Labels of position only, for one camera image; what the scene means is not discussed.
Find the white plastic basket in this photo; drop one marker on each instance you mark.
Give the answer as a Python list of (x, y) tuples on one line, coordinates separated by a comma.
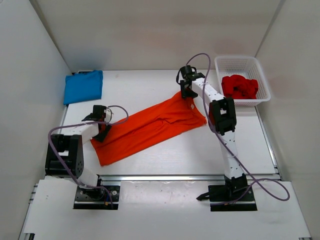
[(248, 67)]

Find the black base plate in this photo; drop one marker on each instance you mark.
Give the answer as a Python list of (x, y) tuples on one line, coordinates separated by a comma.
[(222, 200), (97, 199)]

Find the orange t shirt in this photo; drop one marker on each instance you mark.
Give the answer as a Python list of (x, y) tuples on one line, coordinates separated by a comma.
[(149, 127)]

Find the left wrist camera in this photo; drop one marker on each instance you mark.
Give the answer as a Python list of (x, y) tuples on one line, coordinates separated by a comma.
[(108, 115)]

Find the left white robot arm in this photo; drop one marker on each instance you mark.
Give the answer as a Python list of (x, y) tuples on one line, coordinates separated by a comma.
[(65, 155)]

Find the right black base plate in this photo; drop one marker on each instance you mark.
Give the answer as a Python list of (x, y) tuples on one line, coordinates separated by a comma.
[(222, 200)]

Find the blue t shirt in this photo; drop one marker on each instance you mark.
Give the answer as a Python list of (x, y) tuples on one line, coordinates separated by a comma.
[(82, 87)]

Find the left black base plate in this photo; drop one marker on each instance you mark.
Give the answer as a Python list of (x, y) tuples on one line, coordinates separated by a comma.
[(97, 199)]

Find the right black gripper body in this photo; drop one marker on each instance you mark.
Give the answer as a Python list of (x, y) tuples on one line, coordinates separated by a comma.
[(186, 88)]

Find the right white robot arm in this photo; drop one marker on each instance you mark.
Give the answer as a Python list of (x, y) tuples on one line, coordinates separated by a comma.
[(222, 121)]

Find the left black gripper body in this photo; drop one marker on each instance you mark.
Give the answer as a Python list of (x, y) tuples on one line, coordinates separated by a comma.
[(104, 131)]

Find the red t shirt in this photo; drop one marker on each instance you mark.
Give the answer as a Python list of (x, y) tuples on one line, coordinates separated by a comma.
[(239, 87)]

